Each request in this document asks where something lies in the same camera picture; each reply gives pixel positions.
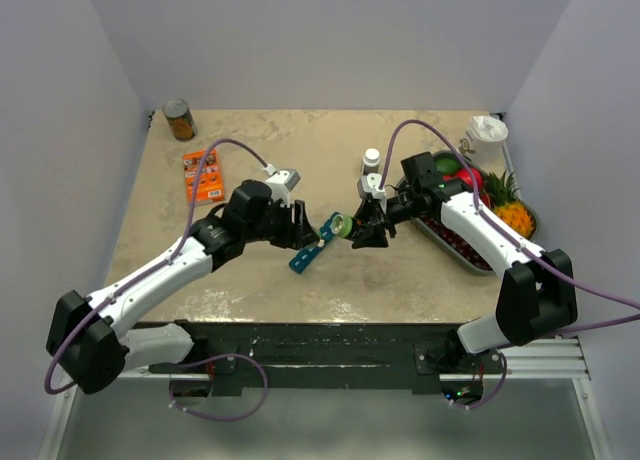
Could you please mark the teal weekly pill organizer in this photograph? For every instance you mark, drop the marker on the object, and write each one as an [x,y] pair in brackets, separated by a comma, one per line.
[307,255]

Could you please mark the tin food can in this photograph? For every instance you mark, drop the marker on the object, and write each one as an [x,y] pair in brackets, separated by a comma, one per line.
[180,119]

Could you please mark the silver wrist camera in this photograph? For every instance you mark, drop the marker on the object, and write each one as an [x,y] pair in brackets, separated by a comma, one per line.
[282,183]
[371,185]

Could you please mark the grey fruit tray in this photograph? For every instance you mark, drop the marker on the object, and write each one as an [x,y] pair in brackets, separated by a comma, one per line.
[423,228]

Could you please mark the orange cardboard box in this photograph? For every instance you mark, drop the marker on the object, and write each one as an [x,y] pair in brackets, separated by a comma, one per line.
[211,185]

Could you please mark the white paper cup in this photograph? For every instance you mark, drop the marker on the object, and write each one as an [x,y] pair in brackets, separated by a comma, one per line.
[483,139]

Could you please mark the white cap pill bottle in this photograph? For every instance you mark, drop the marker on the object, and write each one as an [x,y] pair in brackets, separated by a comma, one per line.
[370,163]

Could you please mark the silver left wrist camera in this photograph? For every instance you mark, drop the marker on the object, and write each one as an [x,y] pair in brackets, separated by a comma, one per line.
[282,183]

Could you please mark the red apple right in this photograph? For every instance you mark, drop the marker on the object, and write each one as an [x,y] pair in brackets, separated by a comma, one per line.
[471,177]

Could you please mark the small pineapple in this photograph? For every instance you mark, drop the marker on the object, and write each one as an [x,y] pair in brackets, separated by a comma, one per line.
[502,192]

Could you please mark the aluminium frame rail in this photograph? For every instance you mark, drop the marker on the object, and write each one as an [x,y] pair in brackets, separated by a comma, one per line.
[542,408]

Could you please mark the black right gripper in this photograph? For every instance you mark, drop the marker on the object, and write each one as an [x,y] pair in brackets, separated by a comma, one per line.
[372,211]

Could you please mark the green pill bottle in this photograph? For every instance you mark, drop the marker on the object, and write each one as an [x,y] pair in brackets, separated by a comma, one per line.
[345,227]

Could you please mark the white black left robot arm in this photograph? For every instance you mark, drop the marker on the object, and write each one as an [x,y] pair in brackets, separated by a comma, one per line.
[95,338]

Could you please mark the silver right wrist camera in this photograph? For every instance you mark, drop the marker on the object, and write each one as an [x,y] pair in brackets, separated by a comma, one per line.
[371,185]

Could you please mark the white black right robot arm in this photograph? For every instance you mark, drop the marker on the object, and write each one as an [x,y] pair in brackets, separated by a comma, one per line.
[536,297]

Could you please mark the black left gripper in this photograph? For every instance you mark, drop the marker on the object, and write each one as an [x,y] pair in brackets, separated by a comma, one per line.
[299,234]

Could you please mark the green apple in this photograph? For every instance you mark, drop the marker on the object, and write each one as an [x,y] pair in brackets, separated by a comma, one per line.
[447,166]

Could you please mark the dark red grapes bunch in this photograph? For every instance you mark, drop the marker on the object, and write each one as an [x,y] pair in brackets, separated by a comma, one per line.
[462,249]

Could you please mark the black table edge rail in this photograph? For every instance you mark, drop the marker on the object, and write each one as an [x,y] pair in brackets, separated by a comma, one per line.
[350,356]

